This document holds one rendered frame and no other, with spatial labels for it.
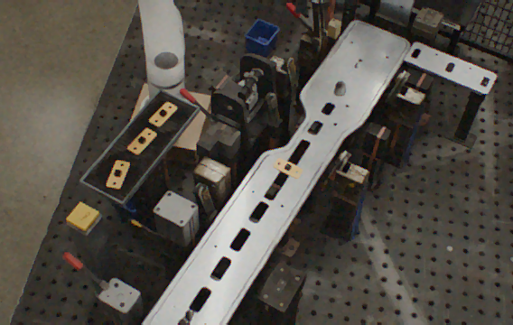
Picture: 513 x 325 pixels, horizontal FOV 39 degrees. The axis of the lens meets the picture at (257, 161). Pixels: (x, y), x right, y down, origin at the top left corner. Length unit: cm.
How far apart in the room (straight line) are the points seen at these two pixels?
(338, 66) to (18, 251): 162
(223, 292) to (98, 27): 232
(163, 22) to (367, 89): 68
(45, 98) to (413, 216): 199
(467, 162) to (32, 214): 185
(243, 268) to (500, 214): 97
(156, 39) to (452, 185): 112
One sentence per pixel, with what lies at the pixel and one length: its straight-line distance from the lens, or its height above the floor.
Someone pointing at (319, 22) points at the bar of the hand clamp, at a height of 114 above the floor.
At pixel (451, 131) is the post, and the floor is 70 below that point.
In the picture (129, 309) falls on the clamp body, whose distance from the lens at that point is 184.
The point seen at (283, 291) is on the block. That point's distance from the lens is 187.
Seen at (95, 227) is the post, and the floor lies 113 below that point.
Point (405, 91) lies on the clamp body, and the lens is 230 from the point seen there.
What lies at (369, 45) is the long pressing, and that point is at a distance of 244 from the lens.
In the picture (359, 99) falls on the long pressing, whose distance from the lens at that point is 228.
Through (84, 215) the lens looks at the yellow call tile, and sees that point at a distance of 187.
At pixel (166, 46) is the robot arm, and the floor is 120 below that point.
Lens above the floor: 273
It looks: 55 degrees down
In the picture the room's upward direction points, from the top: 2 degrees clockwise
